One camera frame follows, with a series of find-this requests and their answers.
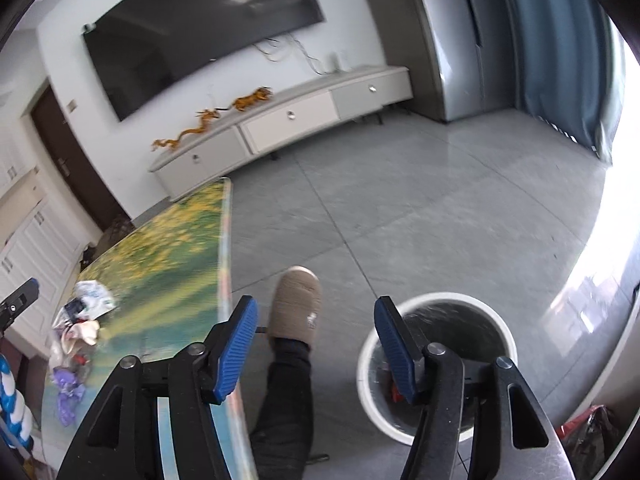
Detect clear white plastic bag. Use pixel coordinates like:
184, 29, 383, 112
74, 280, 117, 318

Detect flower print table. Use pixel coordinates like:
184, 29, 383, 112
40, 176, 258, 480

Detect white round bin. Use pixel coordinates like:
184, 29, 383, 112
356, 292, 518, 445

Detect dark snack package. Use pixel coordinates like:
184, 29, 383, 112
62, 297, 88, 321

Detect beige slipper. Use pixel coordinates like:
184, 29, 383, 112
267, 266, 322, 356

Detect red plastic bag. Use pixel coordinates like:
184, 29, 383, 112
555, 405, 623, 461

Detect black bin liner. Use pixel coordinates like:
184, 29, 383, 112
372, 300, 508, 433

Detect grey television cabinet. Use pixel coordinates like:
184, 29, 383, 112
147, 65, 415, 200

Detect dark brown door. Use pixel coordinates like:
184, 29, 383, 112
30, 85, 133, 233

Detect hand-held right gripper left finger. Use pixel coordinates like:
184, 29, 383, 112
55, 295, 261, 480

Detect person's leg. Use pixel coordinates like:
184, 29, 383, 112
249, 337, 321, 480

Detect grey refrigerator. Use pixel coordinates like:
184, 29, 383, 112
407, 0, 521, 123

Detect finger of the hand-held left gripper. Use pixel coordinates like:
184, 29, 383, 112
0, 278, 40, 333

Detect orange tiger figurine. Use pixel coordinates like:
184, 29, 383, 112
231, 87, 275, 111

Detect orange dragon figurine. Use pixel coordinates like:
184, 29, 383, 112
151, 107, 222, 153

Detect blue curtain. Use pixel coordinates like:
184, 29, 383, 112
492, 0, 628, 163

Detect black wall television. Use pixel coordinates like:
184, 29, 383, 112
81, 0, 326, 122

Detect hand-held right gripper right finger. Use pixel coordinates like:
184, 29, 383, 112
374, 296, 571, 480

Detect beige paper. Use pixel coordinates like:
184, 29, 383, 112
60, 320, 101, 356

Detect hanging television cables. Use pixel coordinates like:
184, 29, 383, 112
255, 32, 331, 73

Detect white panelled cupboard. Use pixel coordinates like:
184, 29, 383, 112
0, 125, 103, 346

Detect purple plastic wrapper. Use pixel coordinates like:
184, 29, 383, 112
52, 365, 91, 428

